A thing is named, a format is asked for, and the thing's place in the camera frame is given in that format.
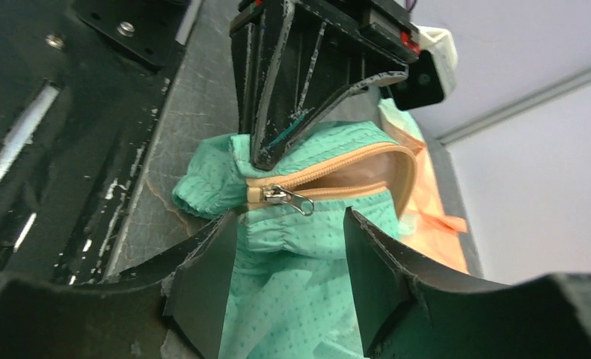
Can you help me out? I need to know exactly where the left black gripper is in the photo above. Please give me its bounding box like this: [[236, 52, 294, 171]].
[[230, 1, 420, 171]]

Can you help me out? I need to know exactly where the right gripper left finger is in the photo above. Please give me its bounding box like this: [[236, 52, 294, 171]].
[[0, 211, 237, 358]]

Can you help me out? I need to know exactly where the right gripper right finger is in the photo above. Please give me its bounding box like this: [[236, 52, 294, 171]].
[[344, 208, 591, 358]]

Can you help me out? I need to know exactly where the orange and mint hooded jacket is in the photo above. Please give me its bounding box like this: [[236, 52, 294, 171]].
[[172, 99, 468, 358]]

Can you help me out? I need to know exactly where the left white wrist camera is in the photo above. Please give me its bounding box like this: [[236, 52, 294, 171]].
[[391, 25, 459, 111]]

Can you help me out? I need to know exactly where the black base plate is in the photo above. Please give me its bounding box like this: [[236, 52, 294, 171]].
[[0, 1, 200, 284]]

